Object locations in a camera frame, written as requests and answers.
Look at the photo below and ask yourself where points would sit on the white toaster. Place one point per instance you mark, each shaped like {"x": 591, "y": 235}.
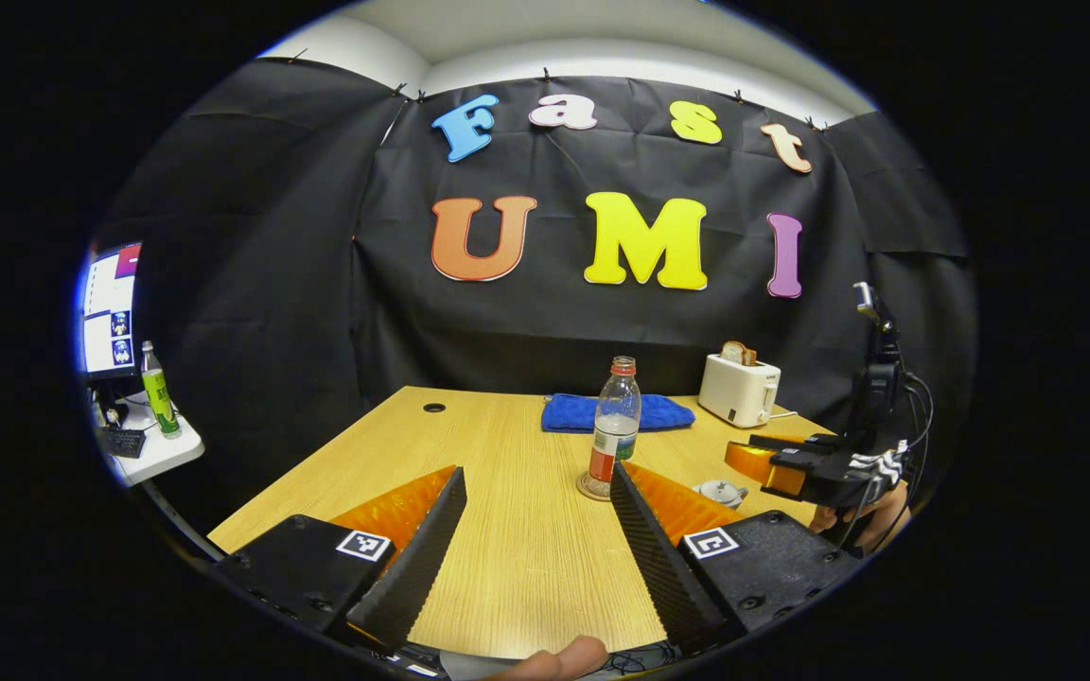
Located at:
{"x": 734, "y": 392}

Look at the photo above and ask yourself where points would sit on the round wooden coaster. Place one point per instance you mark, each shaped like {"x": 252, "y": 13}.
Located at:
{"x": 588, "y": 490}

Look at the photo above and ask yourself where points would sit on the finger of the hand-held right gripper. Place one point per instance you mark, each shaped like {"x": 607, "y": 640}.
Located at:
{"x": 791, "y": 442}
{"x": 753, "y": 462}

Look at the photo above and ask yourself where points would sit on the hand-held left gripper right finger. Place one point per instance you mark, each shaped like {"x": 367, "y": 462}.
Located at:
{"x": 659, "y": 567}

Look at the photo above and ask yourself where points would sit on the computer monitor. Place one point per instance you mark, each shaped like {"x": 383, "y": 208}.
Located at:
{"x": 110, "y": 312}

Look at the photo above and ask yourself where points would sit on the green labelled bottle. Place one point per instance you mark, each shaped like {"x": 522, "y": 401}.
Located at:
{"x": 159, "y": 392}

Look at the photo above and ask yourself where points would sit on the clear plastic water bottle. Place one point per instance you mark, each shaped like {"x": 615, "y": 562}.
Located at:
{"x": 616, "y": 426}

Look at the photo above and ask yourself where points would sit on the black keyboard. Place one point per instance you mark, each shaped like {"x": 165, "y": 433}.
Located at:
{"x": 121, "y": 443}

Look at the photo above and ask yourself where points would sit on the white ceramic teacup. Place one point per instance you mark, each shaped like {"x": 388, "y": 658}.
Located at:
{"x": 732, "y": 501}

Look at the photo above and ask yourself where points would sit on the blue folded towel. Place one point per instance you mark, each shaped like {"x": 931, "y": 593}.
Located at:
{"x": 569, "y": 413}

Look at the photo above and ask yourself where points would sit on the white side table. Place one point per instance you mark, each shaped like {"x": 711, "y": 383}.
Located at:
{"x": 162, "y": 459}

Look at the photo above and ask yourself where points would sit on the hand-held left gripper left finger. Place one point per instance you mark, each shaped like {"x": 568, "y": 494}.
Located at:
{"x": 417, "y": 567}

